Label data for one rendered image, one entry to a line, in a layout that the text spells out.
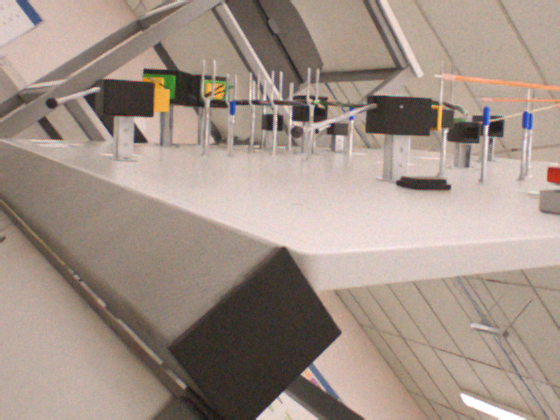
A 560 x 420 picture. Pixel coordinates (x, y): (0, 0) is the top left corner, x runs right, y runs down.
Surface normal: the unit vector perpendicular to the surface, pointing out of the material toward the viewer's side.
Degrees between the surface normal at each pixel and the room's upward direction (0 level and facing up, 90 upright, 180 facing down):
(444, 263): 90
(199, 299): 90
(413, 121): 98
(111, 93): 90
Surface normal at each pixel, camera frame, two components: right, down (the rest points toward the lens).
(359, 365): 0.46, -0.07
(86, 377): -0.47, -0.80
